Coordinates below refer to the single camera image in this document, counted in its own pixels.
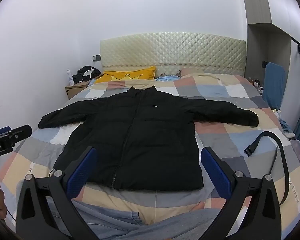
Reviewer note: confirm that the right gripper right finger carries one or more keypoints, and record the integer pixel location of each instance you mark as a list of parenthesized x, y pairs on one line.
[(251, 210)]

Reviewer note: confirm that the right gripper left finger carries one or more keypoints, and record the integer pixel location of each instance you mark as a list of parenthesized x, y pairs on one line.
[(34, 217)]

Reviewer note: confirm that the black puffer jacket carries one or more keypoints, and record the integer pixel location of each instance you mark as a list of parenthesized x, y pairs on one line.
[(144, 138)]

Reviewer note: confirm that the plaid patchwork duvet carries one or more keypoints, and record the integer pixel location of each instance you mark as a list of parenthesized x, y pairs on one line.
[(255, 151)]

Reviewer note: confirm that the wooden nightstand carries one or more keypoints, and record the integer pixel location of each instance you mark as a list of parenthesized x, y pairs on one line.
[(72, 91)]

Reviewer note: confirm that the white spray bottle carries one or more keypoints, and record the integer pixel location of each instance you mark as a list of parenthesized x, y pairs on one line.
[(70, 78)]

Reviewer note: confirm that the black bag on nightstand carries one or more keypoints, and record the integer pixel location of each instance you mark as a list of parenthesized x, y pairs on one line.
[(85, 74)]

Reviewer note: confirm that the blue fabric chair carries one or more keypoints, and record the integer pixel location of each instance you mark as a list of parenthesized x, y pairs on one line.
[(274, 85)]

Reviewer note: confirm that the yellow crown pillow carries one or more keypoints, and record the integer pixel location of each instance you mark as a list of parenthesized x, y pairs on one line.
[(140, 74)]

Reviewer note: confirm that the light blue pillow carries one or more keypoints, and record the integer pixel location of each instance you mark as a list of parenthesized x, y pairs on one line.
[(167, 78)]

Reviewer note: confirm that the cream quilted headboard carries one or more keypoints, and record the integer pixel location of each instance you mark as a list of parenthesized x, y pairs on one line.
[(170, 52)]

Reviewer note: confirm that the grey wardrobe cabinet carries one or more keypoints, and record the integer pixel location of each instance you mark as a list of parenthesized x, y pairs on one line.
[(273, 27)]

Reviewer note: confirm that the wall power outlet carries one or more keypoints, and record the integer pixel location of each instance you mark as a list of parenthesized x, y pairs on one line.
[(96, 58)]

